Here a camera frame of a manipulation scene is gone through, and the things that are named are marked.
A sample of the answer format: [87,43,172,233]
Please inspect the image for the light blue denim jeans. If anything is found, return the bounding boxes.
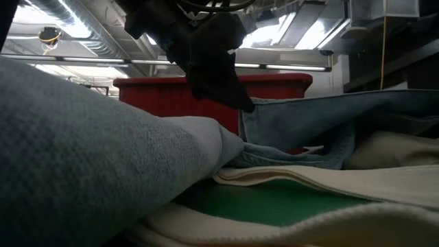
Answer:
[0,56,439,247]

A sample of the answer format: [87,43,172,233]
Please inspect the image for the red plastic laundry bin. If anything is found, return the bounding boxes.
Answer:
[112,73,313,155]

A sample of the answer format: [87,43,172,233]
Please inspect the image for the yellow hanging cable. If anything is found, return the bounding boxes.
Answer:
[379,15,387,91]

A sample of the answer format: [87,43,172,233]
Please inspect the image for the white printed tote bag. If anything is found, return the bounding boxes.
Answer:
[125,163,439,247]

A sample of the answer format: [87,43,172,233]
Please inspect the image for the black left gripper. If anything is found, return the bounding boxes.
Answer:
[115,0,257,113]

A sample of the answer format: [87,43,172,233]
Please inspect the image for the yellow ceiling cable reel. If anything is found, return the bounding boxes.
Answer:
[37,26,63,47]

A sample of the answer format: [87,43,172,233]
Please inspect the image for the green table mat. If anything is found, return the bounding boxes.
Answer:
[173,178,375,228]

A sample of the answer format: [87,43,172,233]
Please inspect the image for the silver ventilation duct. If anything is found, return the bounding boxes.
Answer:
[27,0,162,59]

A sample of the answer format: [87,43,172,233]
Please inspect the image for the long ceiling light strip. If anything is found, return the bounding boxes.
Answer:
[0,54,332,72]

